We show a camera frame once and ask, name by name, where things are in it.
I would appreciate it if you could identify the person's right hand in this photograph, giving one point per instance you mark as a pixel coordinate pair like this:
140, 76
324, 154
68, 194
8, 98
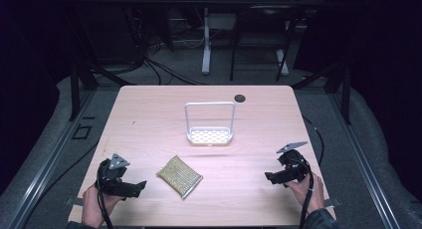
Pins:
310, 194

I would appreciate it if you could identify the black chair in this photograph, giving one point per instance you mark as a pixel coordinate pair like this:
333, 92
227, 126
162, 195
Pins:
262, 23

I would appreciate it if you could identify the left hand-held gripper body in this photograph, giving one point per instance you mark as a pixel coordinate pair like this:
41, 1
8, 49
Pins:
112, 179

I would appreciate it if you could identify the gold scouring pad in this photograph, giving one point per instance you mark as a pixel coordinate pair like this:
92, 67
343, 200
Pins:
179, 176

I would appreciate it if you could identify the grey table edge bracket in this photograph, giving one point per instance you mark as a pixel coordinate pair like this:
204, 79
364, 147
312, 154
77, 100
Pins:
73, 201
333, 202

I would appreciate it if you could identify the white-legged desk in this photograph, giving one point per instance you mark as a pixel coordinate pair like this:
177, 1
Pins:
206, 40

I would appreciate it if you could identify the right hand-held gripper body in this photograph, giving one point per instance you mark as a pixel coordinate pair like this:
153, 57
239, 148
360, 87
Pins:
293, 166

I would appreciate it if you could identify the black metal stand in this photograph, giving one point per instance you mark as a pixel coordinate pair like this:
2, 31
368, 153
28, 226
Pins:
346, 93
75, 89

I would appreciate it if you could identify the person's left hand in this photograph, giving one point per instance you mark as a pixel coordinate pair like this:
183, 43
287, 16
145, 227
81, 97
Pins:
93, 205

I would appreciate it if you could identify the aluminium floor rail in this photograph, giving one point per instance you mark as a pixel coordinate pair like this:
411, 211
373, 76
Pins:
49, 162
365, 162

